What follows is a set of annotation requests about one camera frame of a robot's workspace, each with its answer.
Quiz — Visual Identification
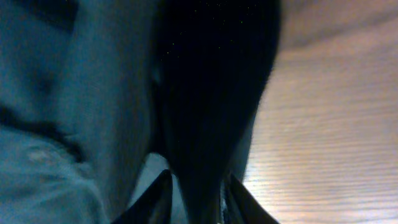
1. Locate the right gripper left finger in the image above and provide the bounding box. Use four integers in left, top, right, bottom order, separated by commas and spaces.
112, 169, 173, 224

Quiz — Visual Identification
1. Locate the black t-shirt with white logo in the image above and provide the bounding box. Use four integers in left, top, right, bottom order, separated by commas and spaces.
1, 0, 282, 223

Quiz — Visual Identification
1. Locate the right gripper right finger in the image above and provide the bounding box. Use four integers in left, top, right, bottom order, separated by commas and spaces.
223, 174, 279, 224

